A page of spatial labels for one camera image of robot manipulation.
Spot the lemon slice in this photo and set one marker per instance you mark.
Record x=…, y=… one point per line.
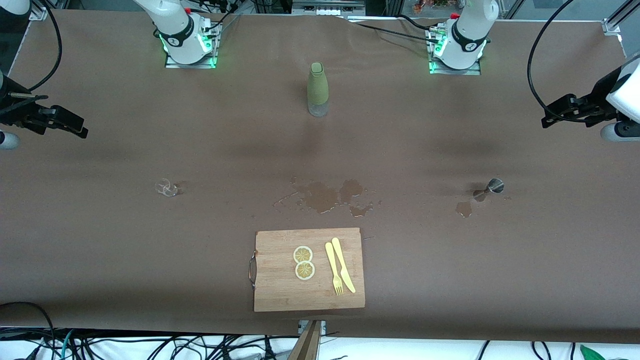
x=305, y=271
x=303, y=254

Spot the wooden cutting board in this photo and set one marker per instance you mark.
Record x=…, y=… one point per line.
x=280, y=290

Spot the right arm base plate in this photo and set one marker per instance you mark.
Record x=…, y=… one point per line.
x=190, y=65

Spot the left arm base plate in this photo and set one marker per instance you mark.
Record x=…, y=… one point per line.
x=455, y=72

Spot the brown table cover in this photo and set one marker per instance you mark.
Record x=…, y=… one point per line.
x=150, y=260

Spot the yellow plastic fork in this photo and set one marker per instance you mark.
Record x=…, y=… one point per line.
x=331, y=260

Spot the aluminium frame corner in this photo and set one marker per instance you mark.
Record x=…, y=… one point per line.
x=617, y=20
x=39, y=14

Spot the small spilled liquid puddle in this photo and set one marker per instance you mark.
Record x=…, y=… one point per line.
x=464, y=209

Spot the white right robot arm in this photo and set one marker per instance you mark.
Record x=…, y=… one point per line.
x=175, y=30

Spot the green plastic object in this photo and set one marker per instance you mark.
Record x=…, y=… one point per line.
x=592, y=354

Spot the yellow plastic knife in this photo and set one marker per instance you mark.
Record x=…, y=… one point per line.
x=342, y=265

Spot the steel jigger measuring cup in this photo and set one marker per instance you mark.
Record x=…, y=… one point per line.
x=496, y=186

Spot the green bottle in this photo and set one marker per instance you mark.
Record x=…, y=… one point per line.
x=317, y=87

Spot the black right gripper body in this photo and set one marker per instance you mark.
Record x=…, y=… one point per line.
x=13, y=111

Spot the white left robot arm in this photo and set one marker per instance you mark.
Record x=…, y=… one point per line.
x=467, y=40

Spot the wooden beam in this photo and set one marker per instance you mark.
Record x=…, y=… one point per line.
x=309, y=345

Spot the grey metal rack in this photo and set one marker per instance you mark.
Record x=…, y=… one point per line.
x=327, y=6

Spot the clear glass beaker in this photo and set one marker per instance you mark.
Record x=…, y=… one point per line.
x=167, y=189

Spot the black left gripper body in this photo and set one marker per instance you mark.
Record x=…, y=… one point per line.
x=598, y=101

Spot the small metal bracket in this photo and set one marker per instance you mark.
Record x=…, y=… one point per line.
x=301, y=326

